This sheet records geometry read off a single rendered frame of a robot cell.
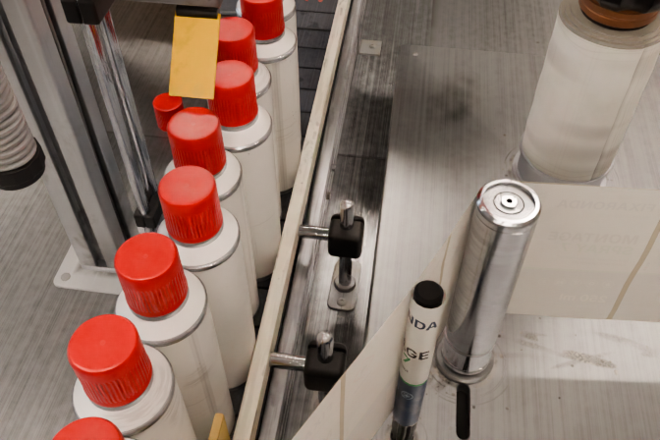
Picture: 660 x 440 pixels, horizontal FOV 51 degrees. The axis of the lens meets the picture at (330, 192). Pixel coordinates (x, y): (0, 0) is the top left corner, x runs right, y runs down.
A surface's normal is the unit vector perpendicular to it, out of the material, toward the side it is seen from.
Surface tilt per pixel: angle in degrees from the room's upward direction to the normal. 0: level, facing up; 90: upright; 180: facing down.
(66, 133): 90
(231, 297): 90
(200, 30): 47
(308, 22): 0
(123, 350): 2
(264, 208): 90
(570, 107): 87
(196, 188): 2
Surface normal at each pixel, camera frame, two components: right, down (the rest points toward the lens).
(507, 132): 0.00, -0.67
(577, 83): -0.64, 0.58
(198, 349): 0.74, 0.49
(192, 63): -0.10, 0.07
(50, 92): -0.14, 0.73
